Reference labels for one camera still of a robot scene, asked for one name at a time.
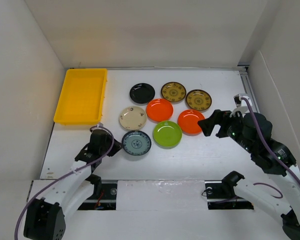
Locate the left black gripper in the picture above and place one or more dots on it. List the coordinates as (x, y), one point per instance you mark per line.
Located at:
(117, 146)

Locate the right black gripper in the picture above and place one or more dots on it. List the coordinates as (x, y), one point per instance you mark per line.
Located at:
(218, 117)

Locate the blue white patterned plate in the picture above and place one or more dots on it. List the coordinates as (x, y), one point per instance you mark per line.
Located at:
(136, 143)

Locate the cream floral plate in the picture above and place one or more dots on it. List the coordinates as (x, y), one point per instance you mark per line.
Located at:
(133, 118)

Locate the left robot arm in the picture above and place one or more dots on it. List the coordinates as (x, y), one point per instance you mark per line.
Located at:
(47, 212)

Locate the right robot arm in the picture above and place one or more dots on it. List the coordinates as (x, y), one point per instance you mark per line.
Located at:
(279, 164)

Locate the yellow plastic bin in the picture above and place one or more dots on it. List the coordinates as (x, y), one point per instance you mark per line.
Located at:
(81, 97)

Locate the orange plate right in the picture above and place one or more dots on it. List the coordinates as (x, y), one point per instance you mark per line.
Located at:
(188, 121)

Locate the orange plate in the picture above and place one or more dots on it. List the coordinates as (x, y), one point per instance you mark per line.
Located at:
(159, 110)
(188, 121)

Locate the yellow patterned plate right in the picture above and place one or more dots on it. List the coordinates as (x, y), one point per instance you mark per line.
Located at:
(198, 100)

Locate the yellow patterned plate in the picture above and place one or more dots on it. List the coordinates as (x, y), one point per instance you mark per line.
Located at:
(198, 100)
(173, 92)

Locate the green plate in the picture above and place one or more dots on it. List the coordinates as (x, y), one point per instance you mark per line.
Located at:
(167, 134)

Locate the orange plate left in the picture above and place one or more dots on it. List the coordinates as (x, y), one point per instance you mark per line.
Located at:
(159, 110)

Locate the yellow patterned plate left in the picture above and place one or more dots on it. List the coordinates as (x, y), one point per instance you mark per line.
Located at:
(173, 92)

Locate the black plate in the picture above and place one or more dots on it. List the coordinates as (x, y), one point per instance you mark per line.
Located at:
(142, 93)

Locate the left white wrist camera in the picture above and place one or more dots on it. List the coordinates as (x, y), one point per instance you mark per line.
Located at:
(97, 126)

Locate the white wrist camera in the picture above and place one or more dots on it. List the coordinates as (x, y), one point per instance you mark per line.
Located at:
(243, 104)
(97, 126)

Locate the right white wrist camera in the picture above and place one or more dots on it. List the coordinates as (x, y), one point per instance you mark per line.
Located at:
(243, 104)

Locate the aluminium rail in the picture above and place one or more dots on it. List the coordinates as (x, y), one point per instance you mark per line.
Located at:
(243, 72)

